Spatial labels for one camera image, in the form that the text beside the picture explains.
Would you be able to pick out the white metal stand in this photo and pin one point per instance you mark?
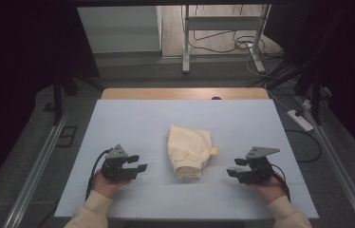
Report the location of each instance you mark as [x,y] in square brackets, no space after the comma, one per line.
[221,22]

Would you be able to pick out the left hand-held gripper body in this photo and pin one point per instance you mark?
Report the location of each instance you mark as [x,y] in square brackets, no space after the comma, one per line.
[115,169]

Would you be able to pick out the person's right hand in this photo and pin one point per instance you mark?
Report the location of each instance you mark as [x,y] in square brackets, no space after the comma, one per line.
[269,190]

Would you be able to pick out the white power strip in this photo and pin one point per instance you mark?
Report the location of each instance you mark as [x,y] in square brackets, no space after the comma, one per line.
[300,120]

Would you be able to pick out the aluminium rail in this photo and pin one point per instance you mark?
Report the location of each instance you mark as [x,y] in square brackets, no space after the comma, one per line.
[39,167]
[340,171]

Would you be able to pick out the cream baby pants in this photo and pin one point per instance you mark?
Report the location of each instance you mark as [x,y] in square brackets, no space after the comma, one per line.
[188,148]

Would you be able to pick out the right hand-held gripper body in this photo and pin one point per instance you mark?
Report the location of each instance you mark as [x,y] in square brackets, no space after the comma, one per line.
[256,171]

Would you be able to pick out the white table mat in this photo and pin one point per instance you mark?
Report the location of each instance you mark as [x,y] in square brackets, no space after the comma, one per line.
[245,126]

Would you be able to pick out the black metal stand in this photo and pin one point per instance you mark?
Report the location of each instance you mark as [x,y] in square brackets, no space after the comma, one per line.
[57,98]
[315,95]

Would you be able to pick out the white panel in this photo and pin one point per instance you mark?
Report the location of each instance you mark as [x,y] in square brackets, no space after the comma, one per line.
[118,28]

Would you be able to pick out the person's left hand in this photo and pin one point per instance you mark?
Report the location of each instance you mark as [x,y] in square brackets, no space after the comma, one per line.
[106,186]

